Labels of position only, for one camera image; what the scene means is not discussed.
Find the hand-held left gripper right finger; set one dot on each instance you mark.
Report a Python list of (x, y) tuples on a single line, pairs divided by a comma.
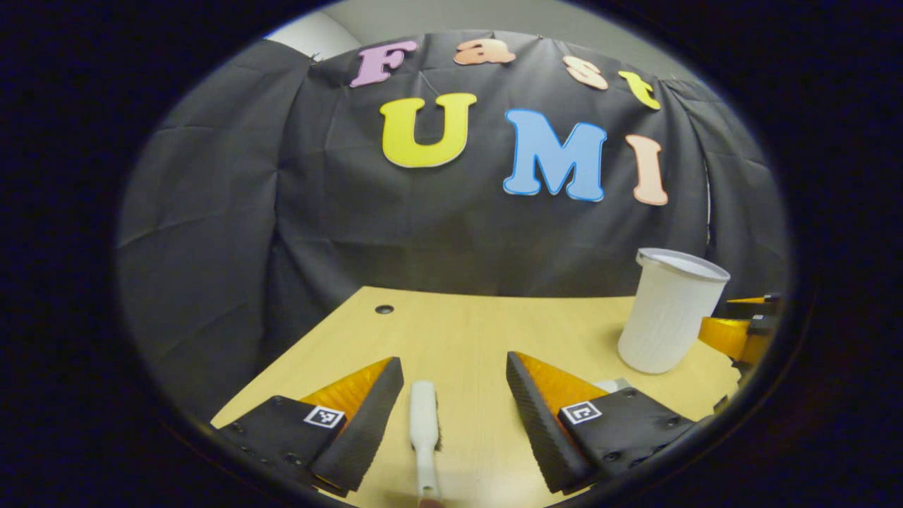
[(540, 430)]

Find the wooden desktop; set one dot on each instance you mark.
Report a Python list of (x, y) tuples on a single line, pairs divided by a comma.
[(465, 324)]

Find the small white broom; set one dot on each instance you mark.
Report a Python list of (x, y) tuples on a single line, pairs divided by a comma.
[(423, 416)]

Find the white ribbed garbage bin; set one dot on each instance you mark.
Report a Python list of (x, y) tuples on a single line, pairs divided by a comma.
[(663, 317)]

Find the black backdrop cloth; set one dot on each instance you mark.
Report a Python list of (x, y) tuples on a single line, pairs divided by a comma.
[(211, 247)]

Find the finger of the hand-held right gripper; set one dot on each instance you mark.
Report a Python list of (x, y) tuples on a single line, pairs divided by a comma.
[(751, 307), (734, 335)]

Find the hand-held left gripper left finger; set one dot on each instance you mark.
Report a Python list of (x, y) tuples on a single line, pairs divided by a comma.
[(367, 430)]

